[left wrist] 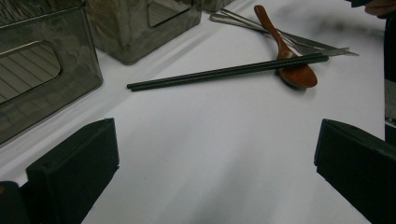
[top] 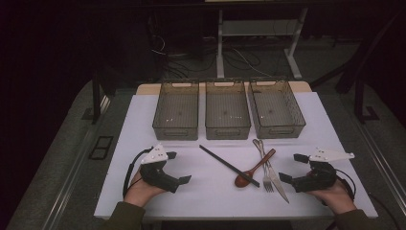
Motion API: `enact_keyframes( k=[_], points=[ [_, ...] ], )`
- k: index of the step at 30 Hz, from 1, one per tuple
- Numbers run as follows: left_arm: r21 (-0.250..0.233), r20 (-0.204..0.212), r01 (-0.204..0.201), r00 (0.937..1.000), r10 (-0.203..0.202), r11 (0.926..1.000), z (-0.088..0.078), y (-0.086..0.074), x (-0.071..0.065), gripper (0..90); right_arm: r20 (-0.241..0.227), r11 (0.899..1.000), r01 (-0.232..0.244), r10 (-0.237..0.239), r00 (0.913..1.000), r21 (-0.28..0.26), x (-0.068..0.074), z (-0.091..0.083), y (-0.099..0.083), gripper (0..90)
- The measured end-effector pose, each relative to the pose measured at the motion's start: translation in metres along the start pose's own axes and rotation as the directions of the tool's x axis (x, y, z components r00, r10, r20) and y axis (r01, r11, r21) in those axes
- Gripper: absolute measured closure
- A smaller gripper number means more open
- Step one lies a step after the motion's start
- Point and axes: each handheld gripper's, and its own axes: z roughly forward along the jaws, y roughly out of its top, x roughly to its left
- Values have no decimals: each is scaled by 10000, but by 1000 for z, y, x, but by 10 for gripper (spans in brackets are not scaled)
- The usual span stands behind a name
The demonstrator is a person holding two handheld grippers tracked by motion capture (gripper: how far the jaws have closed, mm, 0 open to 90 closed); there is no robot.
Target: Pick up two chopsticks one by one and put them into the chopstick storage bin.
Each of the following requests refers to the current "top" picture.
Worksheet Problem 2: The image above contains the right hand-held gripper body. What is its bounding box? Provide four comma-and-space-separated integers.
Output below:
290, 147, 355, 194

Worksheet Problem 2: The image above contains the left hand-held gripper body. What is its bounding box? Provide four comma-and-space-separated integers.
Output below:
139, 143, 180, 195

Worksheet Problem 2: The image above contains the metal table knife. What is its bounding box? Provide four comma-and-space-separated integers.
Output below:
252, 138, 290, 204

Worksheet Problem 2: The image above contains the black chopstick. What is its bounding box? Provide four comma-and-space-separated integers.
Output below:
198, 144, 260, 189

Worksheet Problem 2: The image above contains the brown wooden spoon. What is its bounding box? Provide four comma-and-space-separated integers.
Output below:
234, 148, 277, 189

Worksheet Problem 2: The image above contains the transparent brown plastic bin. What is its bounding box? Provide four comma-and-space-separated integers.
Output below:
151, 80, 200, 142
247, 78, 306, 140
204, 80, 252, 141

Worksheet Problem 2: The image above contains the person's left hand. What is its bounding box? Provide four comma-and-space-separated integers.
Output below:
124, 171, 167, 208

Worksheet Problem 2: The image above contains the person's right hand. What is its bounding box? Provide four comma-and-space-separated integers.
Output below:
305, 177, 357, 215

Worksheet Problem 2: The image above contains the metal fork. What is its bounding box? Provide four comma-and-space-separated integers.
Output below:
255, 138, 275, 194

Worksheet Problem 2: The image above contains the white tablecloth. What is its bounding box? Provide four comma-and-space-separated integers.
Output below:
94, 91, 379, 221

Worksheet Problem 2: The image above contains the black metal stand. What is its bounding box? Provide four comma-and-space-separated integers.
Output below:
80, 68, 111, 126
310, 9, 406, 125

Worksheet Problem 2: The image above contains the white metal stand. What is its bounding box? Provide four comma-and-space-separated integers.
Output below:
215, 8, 309, 81

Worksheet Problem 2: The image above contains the left hand-held gripper black cable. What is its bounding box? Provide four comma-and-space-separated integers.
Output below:
122, 146, 155, 199

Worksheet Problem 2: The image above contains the hand-held gripper black cable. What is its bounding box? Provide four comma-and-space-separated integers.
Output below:
122, 146, 155, 199
334, 168, 357, 202

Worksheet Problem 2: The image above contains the right hand-held gripper black cable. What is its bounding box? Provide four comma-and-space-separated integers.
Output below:
334, 168, 357, 202

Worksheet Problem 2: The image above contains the bundle of floor cables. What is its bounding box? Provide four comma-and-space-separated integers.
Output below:
147, 15, 279, 80

